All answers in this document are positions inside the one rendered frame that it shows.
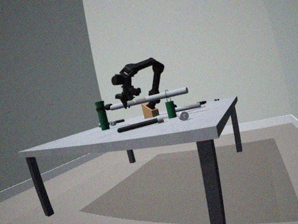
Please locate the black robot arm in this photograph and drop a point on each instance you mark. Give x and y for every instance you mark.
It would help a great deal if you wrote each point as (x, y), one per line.
(131, 69)

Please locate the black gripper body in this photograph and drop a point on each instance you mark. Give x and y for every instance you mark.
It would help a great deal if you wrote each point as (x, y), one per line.
(124, 93)

